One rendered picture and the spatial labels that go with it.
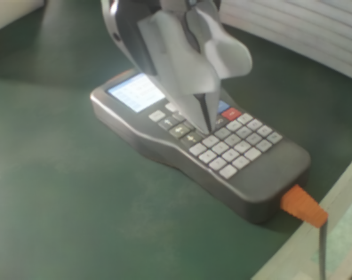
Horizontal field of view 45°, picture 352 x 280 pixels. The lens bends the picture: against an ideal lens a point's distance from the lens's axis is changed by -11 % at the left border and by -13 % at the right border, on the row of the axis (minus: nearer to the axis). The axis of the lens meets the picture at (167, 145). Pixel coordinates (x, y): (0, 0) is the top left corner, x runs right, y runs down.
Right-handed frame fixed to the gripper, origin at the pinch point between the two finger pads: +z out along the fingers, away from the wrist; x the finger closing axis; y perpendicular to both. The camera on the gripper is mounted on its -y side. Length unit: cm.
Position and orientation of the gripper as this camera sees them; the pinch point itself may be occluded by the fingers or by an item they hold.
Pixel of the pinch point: (201, 112)
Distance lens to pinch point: 33.9
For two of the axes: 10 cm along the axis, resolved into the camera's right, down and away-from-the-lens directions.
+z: 2.6, 8.4, 4.8
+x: 7.8, -4.8, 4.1
